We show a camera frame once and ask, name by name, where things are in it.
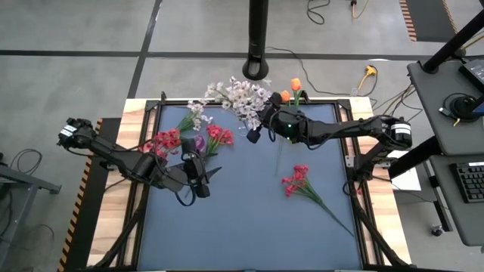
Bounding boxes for purple glass vase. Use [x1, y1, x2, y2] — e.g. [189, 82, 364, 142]
[193, 134, 207, 154]

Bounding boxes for dark gripper cable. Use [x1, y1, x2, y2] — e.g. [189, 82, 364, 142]
[174, 181, 198, 208]

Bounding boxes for black round stand base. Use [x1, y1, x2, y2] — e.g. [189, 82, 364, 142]
[438, 92, 484, 124]

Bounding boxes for black mat yellow stripes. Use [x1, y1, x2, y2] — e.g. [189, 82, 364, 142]
[56, 117, 123, 272]

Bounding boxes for gray desk top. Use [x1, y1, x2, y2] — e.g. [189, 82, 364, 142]
[406, 56, 484, 156]

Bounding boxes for long black floor cable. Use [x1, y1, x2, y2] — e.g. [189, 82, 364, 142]
[264, 45, 379, 97]

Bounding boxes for black keyboard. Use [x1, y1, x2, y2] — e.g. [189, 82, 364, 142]
[449, 161, 484, 204]

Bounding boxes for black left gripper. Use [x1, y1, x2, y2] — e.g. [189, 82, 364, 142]
[179, 138, 223, 199]

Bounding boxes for black desk beam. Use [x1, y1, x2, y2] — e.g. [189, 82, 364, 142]
[387, 135, 443, 181]

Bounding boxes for yellow plug with cable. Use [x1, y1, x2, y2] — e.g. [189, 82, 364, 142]
[357, 64, 378, 91]

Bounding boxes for looped black floor cable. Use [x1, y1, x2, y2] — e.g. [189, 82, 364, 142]
[306, 0, 332, 26]

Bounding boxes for orange floor cable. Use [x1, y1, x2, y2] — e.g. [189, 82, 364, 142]
[349, 0, 371, 20]

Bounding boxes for black diagonal pole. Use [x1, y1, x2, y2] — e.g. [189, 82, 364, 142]
[421, 9, 484, 75]

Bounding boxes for gray looped floor cable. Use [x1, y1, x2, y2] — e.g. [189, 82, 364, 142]
[9, 148, 43, 175]

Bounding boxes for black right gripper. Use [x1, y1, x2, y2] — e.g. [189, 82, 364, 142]
[246, 91, 284, 145]

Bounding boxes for black stand pole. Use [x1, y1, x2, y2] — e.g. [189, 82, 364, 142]
[241, 0, 270, 82]

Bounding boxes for black mat orange stripes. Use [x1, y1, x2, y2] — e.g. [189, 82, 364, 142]
[399, 0, 461, 43]

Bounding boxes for white paper sheet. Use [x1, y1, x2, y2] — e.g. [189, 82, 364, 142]
[389, 150, 423, 192]

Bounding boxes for blue table mat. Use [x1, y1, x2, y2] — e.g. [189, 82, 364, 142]
[138, 102, 364, 271]

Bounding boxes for gray keyboard shelf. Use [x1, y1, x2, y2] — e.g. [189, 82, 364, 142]
[429, 153, 484, 249]

